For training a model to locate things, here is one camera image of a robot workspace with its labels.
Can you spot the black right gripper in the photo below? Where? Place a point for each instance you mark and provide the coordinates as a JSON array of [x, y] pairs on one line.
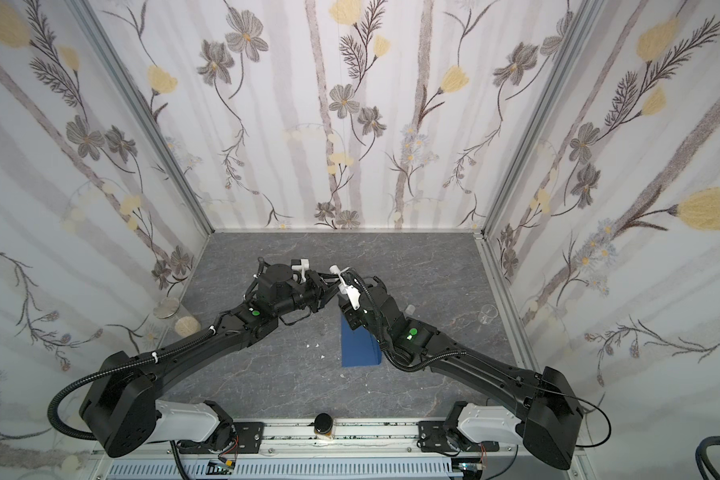
[[348, 299]]

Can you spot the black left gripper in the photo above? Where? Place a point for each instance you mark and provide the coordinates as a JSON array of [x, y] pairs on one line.
[[320, 288]]

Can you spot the white glue stick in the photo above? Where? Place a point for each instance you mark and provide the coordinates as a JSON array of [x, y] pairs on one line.
[[334, 269]]

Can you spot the dark blue envelope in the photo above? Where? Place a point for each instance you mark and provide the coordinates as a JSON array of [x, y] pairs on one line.
[[358, 347]]

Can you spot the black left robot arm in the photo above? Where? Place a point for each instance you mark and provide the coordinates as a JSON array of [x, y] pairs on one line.
[[118, 405]]

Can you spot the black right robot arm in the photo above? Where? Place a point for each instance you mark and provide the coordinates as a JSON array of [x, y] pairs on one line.
[[549, 413]]

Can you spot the clear glass cup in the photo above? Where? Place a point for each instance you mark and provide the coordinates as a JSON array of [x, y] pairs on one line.
[[488, 314]]

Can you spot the glass jar with cork lid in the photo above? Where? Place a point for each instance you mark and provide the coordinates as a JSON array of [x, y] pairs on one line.
[[170, 311]]

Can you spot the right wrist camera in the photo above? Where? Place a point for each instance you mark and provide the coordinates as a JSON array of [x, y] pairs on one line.
[[353, 295]]

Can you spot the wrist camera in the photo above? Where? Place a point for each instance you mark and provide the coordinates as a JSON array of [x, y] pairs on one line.
[[300, 268], [353, 295]]

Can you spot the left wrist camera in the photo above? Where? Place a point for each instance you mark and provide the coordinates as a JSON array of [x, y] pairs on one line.
[[300, 268]]

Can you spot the black cylinder on rail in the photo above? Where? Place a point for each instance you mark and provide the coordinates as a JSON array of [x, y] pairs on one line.
[[323, 426]]

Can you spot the aluminium mounting rail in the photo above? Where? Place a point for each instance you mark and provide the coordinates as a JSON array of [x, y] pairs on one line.
[[359, 437]]

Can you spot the white perforated cable duct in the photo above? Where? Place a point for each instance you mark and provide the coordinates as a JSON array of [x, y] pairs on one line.
[[330, 468]]

